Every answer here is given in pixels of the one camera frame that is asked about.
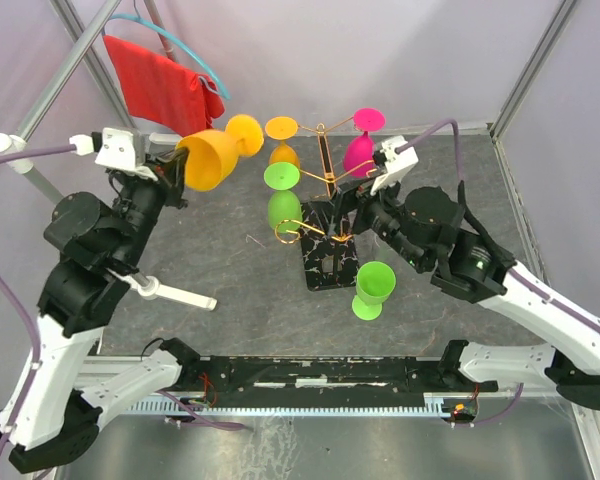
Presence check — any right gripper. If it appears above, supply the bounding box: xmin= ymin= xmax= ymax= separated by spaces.
xmin=308 ymin=165 xmax=429 ymax=270

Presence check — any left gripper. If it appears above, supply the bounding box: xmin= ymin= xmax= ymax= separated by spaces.
xmin=117 ymin=144 xmax=194 ymax=268

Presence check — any gold wine glass rack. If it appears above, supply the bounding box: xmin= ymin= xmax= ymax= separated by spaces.
xmin=274 ymin=123 xmax=375 ymax=291

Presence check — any magenta goblet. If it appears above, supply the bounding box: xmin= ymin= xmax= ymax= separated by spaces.
xmin=342 ymin=108 xmax=385 ymax=178

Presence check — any orange goblet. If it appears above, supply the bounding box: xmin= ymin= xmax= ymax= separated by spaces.
xmin=176 ymin=114 xmax=264 ymax=192
xmin=265 ymin=116 xmax=300 ymax=168

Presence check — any green goblet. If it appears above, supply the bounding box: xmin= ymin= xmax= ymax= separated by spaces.
xmin=263 ymin=162 xmax=303 ymax=234
xmin=351 ymin=261 xmax=397 ymax=321

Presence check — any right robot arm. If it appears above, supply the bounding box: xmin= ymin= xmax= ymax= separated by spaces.
xmin=330 ymin=179 xmax=600 ymax=411

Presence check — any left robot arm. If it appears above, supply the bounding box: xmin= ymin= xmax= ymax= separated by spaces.
xmin=0 ymin=149 xmax=201 ymax=474

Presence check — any red cloth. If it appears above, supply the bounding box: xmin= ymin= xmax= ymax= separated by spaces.
xmin=103 ymin=35 xmax=225 ymax=137

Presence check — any green goblet front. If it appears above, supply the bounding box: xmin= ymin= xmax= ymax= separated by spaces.
xmin=351 ymin=261 xmax=397 ymax=321

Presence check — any white clothes stand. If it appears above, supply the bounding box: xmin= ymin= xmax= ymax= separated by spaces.
xmin=0 ymin=0 xmax=219 ymax=311

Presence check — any teal clothes hanger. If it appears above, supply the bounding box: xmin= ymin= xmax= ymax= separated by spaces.
xmin=108 ymin=0 xmax=232 ymax=101

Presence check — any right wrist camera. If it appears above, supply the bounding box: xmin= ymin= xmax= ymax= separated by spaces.
xmin=371 ymin=135 xmax=419 ymax=196

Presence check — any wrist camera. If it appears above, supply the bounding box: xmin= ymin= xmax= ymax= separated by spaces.
xmin=371 ymin=135 xmax=419 ymax=196
xmin=69 ymin=127 xmax=157 ymax=181

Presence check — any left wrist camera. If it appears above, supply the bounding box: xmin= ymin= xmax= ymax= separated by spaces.
xmin=69 ymin=127 xmax=157 ymax=181

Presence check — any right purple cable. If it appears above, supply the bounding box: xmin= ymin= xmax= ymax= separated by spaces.
xmin=397 ymin=118 xmax=600 ymax=429

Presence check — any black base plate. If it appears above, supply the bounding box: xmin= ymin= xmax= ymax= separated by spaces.
xmin=169 ymin=356 xmax=497 ymax=410

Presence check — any white cable duct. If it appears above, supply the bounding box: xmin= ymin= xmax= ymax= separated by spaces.
xmin=124 ymin=390 xmax=454 ymax=415

